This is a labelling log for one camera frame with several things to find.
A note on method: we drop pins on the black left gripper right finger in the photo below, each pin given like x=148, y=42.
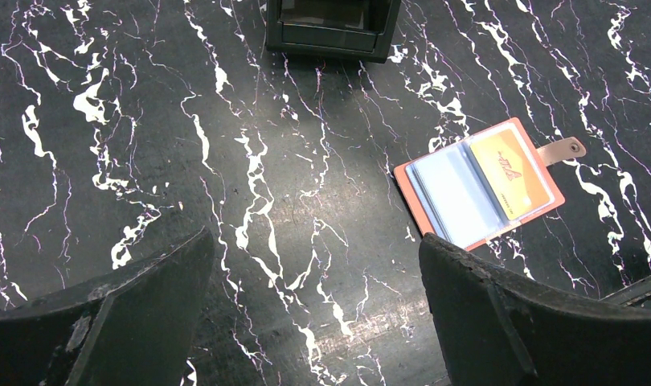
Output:
x=496, y=327

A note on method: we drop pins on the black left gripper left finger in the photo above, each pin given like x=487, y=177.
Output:
x=132, y=326

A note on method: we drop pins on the brown leather card holder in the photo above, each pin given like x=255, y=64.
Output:
x=448, y=195

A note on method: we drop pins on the orange VIP card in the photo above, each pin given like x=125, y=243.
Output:
x=510, y=170

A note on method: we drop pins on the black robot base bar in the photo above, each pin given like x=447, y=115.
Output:
x=636, y=295

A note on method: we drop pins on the black card dispenser box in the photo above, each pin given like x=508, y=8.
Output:
x=351, y=30

